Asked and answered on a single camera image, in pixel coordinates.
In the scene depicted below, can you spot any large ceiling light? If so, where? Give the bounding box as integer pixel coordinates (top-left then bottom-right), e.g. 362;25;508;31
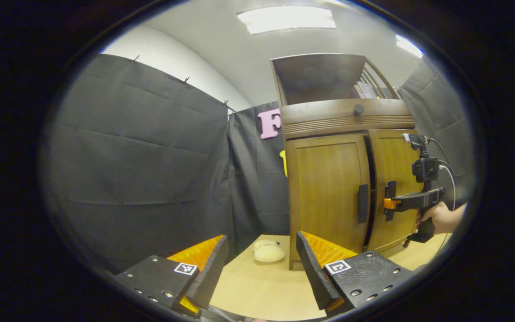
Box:
237;5;336;35

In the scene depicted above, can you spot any wooden shoe cabinet door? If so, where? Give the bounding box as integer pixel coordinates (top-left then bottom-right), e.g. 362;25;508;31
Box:
285;133;371;270
367;129;424;253

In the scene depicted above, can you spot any thin grey cable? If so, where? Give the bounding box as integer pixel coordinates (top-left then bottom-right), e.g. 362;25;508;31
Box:
428;138;457;212

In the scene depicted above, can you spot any wooden double-door shoe cabinet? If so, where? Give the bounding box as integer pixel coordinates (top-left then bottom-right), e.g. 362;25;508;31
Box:
270;53;424;271

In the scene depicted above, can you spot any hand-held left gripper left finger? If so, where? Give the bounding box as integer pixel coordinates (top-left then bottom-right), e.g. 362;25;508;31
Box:
114;235;230;318

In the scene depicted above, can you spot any black door handle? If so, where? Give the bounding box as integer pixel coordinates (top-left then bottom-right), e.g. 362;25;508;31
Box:
358;184;369;224
385;181;397;222

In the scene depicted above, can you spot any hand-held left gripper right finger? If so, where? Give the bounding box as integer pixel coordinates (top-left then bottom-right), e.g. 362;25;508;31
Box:
296;231;414;317

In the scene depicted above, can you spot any cream plush toy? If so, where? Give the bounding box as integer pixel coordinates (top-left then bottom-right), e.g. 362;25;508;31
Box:
253;239;286;263

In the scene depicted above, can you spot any wooden cabinet drawer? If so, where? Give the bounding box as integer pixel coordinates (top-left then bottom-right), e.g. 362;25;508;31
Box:
280;98;415;139

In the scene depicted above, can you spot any small ceiling light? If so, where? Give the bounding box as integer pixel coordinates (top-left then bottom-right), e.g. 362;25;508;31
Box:
395;34;423;59

